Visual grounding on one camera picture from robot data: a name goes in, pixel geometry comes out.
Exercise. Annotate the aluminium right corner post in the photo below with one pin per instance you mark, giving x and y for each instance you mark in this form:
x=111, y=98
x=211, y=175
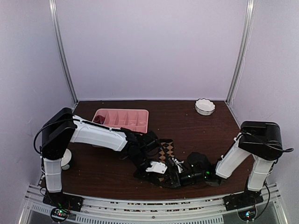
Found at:
x=242, y=50

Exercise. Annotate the brown checkered sock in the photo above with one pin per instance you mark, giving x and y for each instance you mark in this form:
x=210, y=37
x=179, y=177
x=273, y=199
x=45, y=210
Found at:
x=167, y=150

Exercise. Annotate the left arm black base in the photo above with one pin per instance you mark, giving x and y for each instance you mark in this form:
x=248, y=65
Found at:
x=63, y=201

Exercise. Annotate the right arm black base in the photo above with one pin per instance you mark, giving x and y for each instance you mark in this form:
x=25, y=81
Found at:
x=241, y=200

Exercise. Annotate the white scalloped bowl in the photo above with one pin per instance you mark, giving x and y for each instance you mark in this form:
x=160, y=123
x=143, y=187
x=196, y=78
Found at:
x=204, y=107

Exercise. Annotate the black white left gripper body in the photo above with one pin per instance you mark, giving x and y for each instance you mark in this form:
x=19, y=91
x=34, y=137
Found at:
x=145, y=174

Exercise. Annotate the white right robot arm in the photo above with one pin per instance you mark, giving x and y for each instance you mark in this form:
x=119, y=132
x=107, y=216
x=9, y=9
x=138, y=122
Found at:
x=262, y=140

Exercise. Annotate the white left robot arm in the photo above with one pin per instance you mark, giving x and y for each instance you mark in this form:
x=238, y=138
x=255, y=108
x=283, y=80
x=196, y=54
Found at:
x=65, y=127

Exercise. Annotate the magenta purple sock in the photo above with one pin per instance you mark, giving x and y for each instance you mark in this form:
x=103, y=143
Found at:
x=99, y=119

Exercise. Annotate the aluminium front frame rail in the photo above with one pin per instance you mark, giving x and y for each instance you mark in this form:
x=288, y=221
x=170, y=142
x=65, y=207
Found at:
x=204, y=210

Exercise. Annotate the pink divided plastic tray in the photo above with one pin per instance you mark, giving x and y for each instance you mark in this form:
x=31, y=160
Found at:
x=132, y=119

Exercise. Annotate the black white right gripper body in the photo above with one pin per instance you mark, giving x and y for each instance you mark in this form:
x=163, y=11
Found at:
x=196, y=178

